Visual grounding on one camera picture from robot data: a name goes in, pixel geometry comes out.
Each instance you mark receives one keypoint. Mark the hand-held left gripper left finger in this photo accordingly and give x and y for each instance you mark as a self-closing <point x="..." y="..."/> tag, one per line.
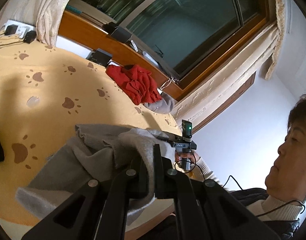
<point x="133" y="180"/>

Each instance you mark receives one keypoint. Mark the dark grey snap cardigan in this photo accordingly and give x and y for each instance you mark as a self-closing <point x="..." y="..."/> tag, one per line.
<point x="163" y="105"/>

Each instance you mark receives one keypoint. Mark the clear plastic package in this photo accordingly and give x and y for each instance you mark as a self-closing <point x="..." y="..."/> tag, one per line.
<point x="150" y="57"/>

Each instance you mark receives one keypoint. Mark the person's torso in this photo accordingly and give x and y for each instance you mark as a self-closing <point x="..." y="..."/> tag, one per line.
<point x="262" y="205"/>

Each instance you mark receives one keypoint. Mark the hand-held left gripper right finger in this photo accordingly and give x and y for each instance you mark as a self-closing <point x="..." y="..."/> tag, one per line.
<point x="159" y="170"/>

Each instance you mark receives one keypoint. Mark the yellow paw-print blanket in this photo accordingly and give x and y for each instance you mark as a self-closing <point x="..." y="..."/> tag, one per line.
<point x="55" y="92"/>

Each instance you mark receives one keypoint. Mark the person's right hand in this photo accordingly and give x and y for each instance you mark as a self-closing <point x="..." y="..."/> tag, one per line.
<point x="195" y="160"/>

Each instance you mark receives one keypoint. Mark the light grey sweater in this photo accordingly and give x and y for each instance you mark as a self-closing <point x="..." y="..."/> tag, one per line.
<point x="93" y="155"/>

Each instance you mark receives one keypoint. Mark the person's right forearm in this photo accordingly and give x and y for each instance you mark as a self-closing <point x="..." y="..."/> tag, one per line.
<point x="205" y="172"/>

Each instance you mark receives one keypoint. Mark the pink ribbon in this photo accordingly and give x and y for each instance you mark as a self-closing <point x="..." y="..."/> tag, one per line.
<point x="169" y="82"/>

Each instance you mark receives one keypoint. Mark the white power strip with chargers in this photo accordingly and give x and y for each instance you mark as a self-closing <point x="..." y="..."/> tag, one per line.
<point x="20" y="28"/>

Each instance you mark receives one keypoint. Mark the sliding glass window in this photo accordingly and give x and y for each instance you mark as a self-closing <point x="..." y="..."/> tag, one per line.
<point x="187" y="17"/>

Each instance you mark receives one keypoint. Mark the person's head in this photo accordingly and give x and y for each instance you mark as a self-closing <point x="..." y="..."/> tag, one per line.
<point x="292" y="160"/>

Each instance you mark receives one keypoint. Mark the wooden baseboard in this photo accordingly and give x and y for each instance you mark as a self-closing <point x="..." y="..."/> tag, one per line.
<point x="232" y="97"/>

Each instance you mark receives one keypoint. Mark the black box with grey lid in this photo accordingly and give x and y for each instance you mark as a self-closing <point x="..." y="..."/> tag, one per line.
<point x="100" y="56"/>

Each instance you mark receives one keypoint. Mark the teal cloth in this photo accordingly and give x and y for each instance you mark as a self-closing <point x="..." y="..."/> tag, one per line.
<point x="74" y="9"/>

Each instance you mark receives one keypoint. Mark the wooden headboard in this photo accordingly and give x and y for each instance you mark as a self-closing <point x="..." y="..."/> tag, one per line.
<point x="98" y="35"/>

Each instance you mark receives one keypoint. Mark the red knit sweater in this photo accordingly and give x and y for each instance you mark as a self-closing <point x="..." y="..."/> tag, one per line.
<point x="135" y="82"/>

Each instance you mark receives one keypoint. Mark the white paper tag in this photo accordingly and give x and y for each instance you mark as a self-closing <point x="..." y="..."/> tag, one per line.
<point x="134" y="45"/>

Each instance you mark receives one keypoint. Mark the cream embossed curtain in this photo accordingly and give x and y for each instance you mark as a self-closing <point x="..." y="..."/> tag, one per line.
<point x="230" y="75"/>

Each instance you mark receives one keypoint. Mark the open black box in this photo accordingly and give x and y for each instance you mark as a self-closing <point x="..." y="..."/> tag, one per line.
<point x="120" y="32"/>

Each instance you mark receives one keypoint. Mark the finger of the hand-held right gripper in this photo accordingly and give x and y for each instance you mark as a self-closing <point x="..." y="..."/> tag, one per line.
<point x="168" y="138"/>

